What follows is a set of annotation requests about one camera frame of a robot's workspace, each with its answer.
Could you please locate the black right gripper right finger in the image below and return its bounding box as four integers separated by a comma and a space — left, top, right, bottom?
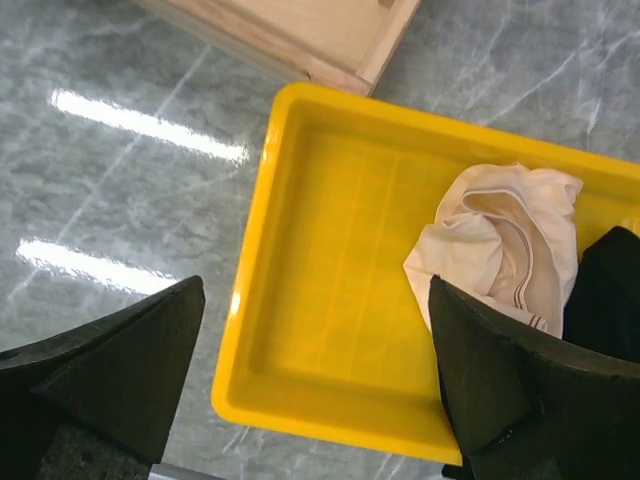
428, 277, 639, 479

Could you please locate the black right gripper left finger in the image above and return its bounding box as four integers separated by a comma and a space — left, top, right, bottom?
1, 276, 204, 479

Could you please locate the beige boxer underwear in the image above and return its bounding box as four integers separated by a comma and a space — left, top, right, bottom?
404, 164, 583, 338

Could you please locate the black underwear in tray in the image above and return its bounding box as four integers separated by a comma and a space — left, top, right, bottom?
563, 226, 639, 363

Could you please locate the yellow plastic tray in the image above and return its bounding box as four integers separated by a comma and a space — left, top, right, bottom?
211, 83, 639, 465

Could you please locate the wooden hanging rack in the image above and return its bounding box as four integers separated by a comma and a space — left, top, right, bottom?
136, 0, 420, 96

